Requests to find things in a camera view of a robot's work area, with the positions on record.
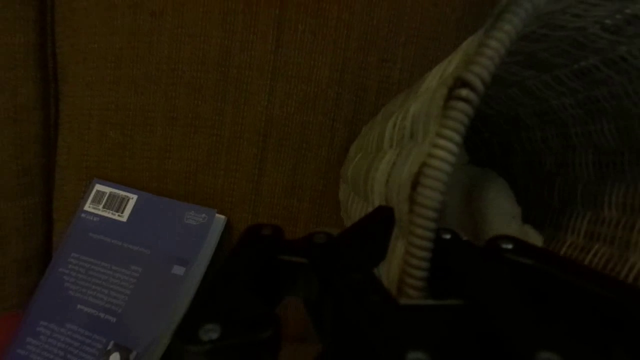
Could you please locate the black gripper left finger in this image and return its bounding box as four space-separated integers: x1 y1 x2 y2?
167 205 402 360

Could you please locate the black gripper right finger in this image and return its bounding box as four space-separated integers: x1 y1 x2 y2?
426 226 640 360

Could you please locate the gray woven wicker basket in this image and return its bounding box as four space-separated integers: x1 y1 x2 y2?
339 0 640 303

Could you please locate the brown fabric couch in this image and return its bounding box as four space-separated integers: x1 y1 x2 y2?
0 0 508 360

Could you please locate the white crumpled tissue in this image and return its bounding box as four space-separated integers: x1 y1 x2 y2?
442 163 546 248

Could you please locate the blue paperback book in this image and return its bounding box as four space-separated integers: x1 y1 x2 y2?
3 178 228 360

